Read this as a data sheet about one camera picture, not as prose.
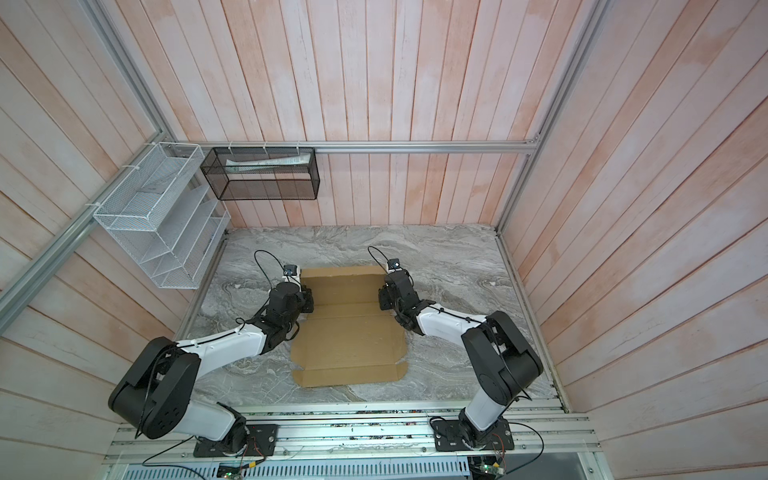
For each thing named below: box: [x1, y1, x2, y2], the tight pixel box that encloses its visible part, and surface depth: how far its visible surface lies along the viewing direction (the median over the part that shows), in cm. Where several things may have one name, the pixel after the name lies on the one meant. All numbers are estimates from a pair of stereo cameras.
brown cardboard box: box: [290, 265, 409, 388], surface depth 89 cm
